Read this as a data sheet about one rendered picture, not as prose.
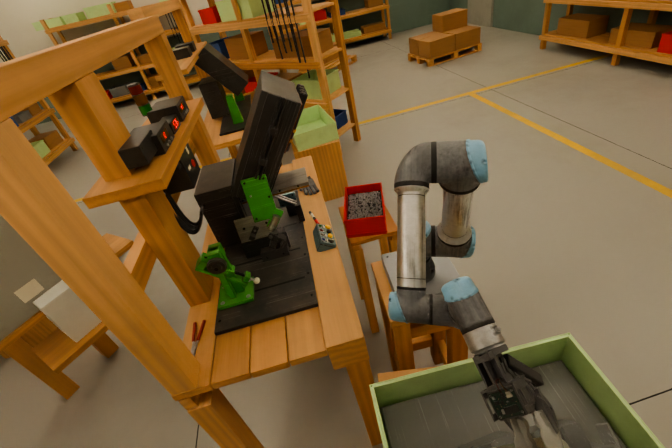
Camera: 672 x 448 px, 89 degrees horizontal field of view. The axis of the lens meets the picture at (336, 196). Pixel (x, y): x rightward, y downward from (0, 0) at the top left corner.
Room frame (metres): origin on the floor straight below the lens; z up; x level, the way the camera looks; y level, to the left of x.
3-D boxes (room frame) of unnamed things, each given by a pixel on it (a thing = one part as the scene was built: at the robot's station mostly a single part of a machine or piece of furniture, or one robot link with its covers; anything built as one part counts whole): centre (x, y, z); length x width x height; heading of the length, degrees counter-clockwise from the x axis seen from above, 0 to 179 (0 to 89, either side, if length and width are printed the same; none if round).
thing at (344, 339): (1.46, 0.13, 0.82); 1.50 x 0.14 x 0.15; 3
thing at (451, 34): (7.11, -2.82, 0.37); 1.20 x 0.80 x 0.74; 103
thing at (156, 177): (1.43, 0.67, 1.52); 0.90 x 0.25 x 0.04; 3
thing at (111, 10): (9.54, 4.12, 1.12); 3.22 x 0.55 x 2.23; 95
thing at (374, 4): (9.98, -0.89, 1.12); 3.16 x 0.54 x 2.24; 95
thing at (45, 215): (1.42, 0.71, 1.36); 1.49 x 0.09 x 0.97; 3
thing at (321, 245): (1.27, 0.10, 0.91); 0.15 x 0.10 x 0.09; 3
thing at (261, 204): (1.37, 0.34, 1.17); 0.13 x 0.12 x 0.20; 3
